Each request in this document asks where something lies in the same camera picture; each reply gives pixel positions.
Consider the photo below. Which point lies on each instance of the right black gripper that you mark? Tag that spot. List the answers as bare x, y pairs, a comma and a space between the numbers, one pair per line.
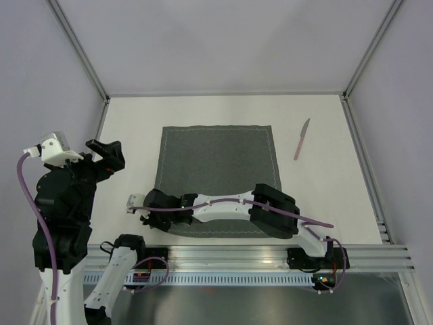
151, 221

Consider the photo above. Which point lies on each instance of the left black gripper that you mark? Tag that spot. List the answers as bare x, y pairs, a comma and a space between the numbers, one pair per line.
112, 155

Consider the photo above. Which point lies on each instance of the grey cloth napkin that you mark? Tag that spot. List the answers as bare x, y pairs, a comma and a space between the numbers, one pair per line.
216, 160

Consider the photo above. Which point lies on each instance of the pink handled knife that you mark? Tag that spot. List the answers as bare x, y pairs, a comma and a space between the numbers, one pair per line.
301, 140

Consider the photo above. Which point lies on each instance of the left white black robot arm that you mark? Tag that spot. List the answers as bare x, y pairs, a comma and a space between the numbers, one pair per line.
64, 202

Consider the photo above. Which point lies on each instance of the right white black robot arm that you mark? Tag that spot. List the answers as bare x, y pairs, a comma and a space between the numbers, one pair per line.
263, 212

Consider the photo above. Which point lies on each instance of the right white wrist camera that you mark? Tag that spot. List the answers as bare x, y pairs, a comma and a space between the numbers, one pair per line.
136, 204

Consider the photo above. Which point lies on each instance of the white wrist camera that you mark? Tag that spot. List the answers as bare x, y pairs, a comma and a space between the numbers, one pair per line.
53, 149
136, 204

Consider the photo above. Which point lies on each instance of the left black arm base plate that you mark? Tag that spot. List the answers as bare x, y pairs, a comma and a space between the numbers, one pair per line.
152, 258

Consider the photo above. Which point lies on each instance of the aluminium front rail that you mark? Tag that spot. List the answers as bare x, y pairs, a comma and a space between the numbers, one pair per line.
273, 258

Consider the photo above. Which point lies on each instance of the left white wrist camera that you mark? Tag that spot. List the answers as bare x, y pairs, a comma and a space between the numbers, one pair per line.
53, 149

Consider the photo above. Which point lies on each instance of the white slotted cable duct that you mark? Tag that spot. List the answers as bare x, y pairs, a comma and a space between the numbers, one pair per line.
219, 279

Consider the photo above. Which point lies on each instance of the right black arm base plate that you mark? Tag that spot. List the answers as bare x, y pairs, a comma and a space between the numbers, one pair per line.
298, 259

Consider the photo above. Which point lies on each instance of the left aluminium frame post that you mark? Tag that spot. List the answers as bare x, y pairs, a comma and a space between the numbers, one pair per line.
76, 45

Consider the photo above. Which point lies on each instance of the aluminium frame post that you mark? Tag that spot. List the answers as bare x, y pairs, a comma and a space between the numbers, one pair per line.
76, 45
375, 42

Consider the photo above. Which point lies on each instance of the right aluminium frame post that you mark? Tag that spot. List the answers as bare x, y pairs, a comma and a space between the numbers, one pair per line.
375, 42

